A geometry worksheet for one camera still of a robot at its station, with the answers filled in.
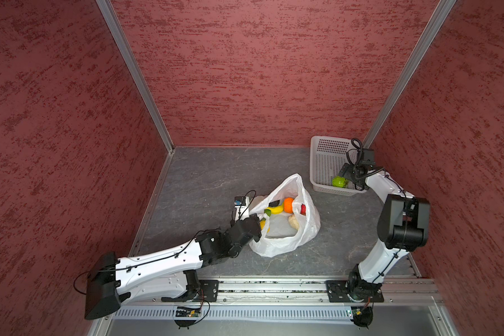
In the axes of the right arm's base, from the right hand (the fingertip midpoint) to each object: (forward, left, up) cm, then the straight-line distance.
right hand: (351, 177), depth 96 cm
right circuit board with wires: (-52, +9, -10) cm, 54 cm away
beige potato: (-19, +29, -4) cm, 35 cm away
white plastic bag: (-27, +36, -1) cm, 45 cm away
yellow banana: (-13, +36, -6) cm, 39 cm away
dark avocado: (-11, +37, -3) cm, 39 cm away
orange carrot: (-12, +31, -3) cm, 34 cm away
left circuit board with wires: (-50, +71, -10) cm, 88 cm away
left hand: (-24, +45, +8) cm, 51 cm away
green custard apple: (-1, +5, -2) cm, 5 cm away
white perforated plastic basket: (+23, +3, -9) cm, 25 cm away
